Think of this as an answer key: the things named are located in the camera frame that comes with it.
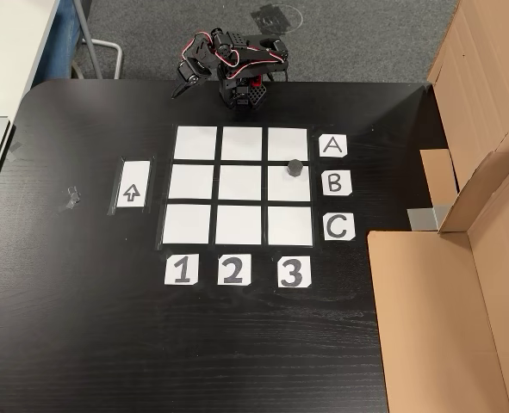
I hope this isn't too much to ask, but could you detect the brown cardboard panel with flap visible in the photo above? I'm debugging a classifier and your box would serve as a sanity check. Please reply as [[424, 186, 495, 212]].
[[367, 150, 509, 413]]

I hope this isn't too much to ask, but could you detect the number 3 paper label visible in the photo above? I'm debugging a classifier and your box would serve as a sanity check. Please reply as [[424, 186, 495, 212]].
[[277, 256, 313, 289]]

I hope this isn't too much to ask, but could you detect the white desk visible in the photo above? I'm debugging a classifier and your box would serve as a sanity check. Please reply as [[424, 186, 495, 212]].
[[0, 0, 61, 121]]

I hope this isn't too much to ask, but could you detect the number 2 paper label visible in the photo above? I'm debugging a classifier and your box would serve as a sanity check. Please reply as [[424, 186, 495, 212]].
[[217, 253, 252, 286]]

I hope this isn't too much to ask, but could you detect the letter A paper label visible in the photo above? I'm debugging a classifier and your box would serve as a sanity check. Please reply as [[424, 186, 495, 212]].
[[319, 134, 348, 158]]

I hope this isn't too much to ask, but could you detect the white arrow paper sheet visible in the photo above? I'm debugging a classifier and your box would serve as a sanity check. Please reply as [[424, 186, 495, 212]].
[[115, 160, 151, 209]]

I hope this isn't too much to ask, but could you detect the white square paper sheet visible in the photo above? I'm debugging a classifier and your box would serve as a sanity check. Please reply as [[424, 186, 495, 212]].
[[267, 165, 312, 202], [162, 204, 213, 245], [220, 126, 264, 161], [267, 206, 314, 247], [168, 164, 215, 200], [218, 164, 263, 201], [267, 126, 309, 161], [174, 126, 218, 160], [214, 205, 263, 246]]

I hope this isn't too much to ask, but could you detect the letter C paper label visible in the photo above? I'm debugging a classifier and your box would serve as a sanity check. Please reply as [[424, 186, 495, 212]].
[[323, 213, 357, 242]]

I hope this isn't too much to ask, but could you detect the grey metal desk leg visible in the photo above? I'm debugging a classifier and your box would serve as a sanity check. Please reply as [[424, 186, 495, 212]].
[[71, 0, 124, 81]]

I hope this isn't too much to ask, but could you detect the letter B paper label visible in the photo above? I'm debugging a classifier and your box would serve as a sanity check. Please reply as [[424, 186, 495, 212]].
[[321, 170, 353, 197]]

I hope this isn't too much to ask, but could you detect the grey tape strip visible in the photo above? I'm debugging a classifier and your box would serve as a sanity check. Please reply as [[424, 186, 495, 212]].
[[407, 205, 453, 231]]

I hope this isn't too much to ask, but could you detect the number 1 paper label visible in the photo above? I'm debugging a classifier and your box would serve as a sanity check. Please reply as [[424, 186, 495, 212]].
[[164, 253, 200, 286]]

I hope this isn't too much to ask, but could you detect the crumpled grey tape piece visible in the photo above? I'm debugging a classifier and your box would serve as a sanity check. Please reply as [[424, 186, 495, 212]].
[[59, 185, 82, 212]]

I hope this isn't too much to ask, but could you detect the white red servo cable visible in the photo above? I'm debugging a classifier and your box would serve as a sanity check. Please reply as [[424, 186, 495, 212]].
[[180, 32, 288, 82]]

